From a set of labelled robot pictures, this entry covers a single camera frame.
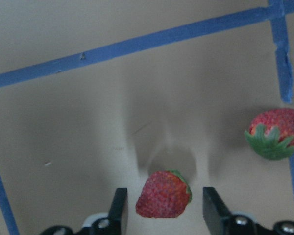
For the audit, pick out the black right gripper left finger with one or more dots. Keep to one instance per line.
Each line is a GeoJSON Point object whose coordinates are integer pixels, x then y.
{"type": "Point", "coordinates": [118, 213]}

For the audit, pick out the red strawberry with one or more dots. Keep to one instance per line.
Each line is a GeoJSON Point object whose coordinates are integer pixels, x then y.
{"type": "Point", "coordinates": [271, 134]}
{"type": "Point", "coordinates": [165, 194]}

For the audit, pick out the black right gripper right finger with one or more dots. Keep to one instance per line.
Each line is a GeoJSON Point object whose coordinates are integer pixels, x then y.
{"type": "Point", "coordinates": [215, 212]}

